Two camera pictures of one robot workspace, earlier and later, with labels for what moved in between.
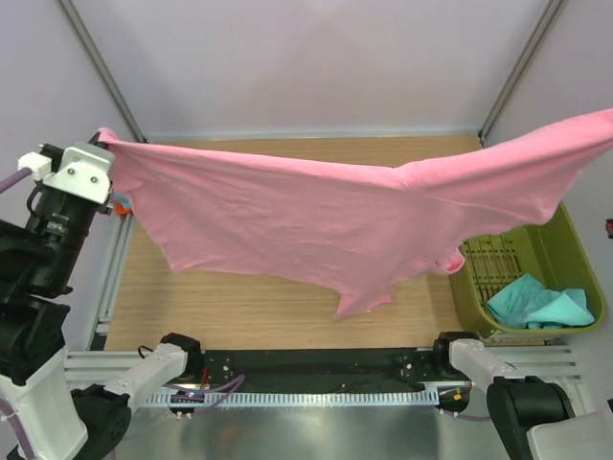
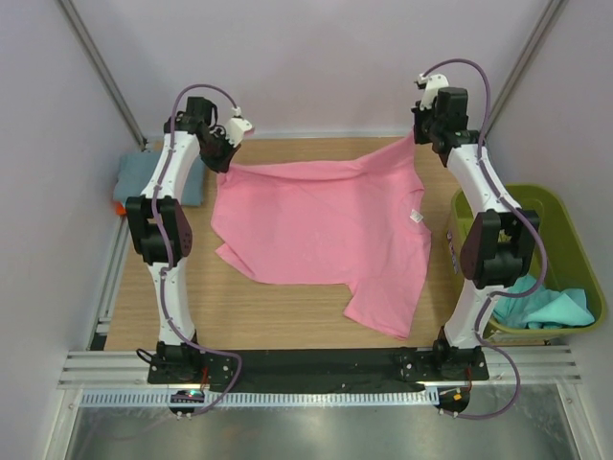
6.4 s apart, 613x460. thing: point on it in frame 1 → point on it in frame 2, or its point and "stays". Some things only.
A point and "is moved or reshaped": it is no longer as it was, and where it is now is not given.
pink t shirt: x=355 y=233 is moved or reshaped
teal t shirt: x=531 y=305 stays
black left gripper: x=106 y=207 → x=222 y=165
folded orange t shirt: x=121 y=210 stays
